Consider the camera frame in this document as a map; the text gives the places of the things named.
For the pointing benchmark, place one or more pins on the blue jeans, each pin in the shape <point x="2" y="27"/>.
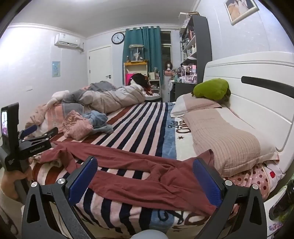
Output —
<point x="99" y="122"/>

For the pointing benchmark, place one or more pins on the dark cluttered desk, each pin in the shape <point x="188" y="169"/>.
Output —
<point x="183" y="81"/>

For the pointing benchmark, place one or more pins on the green plush toy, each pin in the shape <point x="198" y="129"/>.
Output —
<point x="214" y="89"/>

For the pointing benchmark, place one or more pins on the mannequin head with wig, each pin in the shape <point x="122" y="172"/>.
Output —
<point x="168" y="66"/>

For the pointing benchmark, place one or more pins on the pink polka dot sheet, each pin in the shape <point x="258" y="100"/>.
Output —
<point x="266" y="175"/>

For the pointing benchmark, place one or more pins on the glass display case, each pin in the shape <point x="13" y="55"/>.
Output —
<point x="136" y="52"/>

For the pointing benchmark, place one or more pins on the white door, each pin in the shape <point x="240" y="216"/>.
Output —
<point x="100" y="65"/>

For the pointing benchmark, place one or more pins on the pink ribbed pillow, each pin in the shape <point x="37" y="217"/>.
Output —
<point x="237" y="146"/>

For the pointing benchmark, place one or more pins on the striped plush bed blanket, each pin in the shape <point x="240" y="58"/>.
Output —
<point x="144" y="129"/>

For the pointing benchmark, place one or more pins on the black and white plush toy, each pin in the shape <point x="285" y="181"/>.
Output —
<point x="141" y="80"/>

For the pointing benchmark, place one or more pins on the framed wall picture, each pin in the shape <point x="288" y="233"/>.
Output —
<point x="240" y="9"/>

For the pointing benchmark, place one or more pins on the pink checked garment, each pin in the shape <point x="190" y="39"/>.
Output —
<point x="75" y="126"/>

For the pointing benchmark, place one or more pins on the dark tall bookshelf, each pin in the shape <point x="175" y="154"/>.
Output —
<point x="195" y="44"/>

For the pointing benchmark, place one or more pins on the yellow white shelf unit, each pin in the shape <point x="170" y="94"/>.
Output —
<point x="153" y="78"/>

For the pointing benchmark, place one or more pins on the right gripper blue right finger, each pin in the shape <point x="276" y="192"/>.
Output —
<point x="250" y="221"/>

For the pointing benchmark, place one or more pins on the person's left hand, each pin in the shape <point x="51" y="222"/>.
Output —
<point x="9" y="179"/>

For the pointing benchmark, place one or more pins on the white air conditioner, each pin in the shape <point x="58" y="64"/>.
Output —
<point x="68" y="41"/>

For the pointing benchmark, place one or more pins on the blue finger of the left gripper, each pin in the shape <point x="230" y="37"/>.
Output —
<point x="31" y="141"/>
<point x="28" y="131"/>

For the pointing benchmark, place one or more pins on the grey pink patchwork duvet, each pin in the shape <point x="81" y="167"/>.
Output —
<point x="105" y="97"/>

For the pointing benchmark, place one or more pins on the pink and white pillow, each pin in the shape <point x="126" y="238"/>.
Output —
<point x="188" y="103"/>

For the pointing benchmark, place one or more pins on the white bed headboard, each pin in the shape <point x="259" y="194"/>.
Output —
<point x="261" y="86"/>

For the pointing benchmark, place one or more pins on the pink patterned quilt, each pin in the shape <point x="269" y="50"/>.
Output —
<point x="47" y="118"/>

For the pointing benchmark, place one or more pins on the round black wall clock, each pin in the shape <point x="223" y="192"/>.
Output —
<point x="118" y="38"/>

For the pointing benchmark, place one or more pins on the dark red pants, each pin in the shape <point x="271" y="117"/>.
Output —
<point x="136" y="179"/>

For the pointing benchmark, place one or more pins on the small blue wall poster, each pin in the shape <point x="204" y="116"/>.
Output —
<point x="56" y="69"/>

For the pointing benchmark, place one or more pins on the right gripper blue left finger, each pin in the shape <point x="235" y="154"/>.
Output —
<point x="38" y="220"/>

